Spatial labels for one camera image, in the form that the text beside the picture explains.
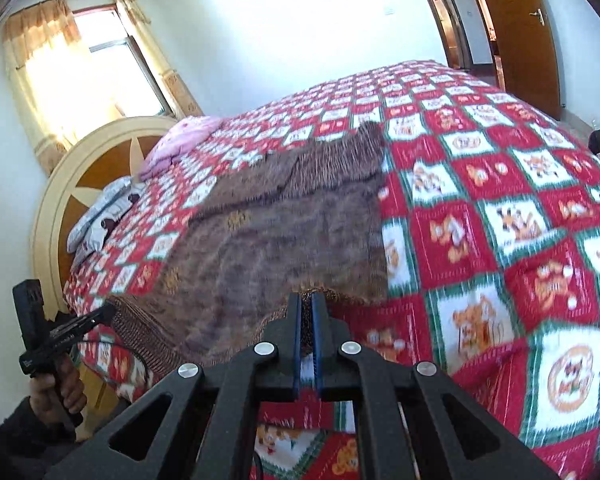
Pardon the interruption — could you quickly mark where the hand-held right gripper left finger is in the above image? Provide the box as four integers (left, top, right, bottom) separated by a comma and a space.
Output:
45, 292, 301, 480

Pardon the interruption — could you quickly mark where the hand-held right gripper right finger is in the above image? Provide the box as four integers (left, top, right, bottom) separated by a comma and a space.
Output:
312, 291, 561, 480

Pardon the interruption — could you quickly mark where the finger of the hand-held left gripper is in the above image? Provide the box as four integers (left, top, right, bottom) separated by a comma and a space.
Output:
50, 305, 117, 347

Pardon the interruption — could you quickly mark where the brown knitted sweater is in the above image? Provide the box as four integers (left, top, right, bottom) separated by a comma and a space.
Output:
107, 121, 388, 367

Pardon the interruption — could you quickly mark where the person's left forearm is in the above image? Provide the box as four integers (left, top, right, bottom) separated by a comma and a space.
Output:
0, 395, 83, 463

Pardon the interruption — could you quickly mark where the person's left hand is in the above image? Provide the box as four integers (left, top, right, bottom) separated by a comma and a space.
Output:
30, 356, 89, 414

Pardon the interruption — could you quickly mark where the grey patterned pillow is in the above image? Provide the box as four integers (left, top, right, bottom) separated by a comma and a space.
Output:
67, 176, 147, 254

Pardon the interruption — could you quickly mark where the cream and wood headboard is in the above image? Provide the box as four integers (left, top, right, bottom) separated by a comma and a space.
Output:
32, 116, 182, 312

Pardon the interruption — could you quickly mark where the pink pillow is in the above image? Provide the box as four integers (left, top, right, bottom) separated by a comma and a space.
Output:
137, 115, 226, 182

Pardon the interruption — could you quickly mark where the red checkered printed bed sheet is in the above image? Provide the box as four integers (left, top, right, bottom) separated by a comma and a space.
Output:
62, 60, 600, 480

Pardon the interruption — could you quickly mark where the wide yellow curtain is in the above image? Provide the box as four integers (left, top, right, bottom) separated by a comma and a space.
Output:
2, 0, 127, 177

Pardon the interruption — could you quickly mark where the window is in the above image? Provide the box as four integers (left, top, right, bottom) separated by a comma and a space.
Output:
72, 5, 174, 117

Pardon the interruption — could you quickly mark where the narrow yellow curtain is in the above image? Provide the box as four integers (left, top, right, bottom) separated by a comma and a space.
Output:
112, 0, 204, 119

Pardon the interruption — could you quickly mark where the brown wooden door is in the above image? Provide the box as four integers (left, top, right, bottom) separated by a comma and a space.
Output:
467, 0, 564, 122

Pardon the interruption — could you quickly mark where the black cable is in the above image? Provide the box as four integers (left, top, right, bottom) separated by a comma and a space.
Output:
74, 337, 152, 378

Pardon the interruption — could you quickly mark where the brown door frame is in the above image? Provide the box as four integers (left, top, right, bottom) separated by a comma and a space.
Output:
412, 0, 474, 72

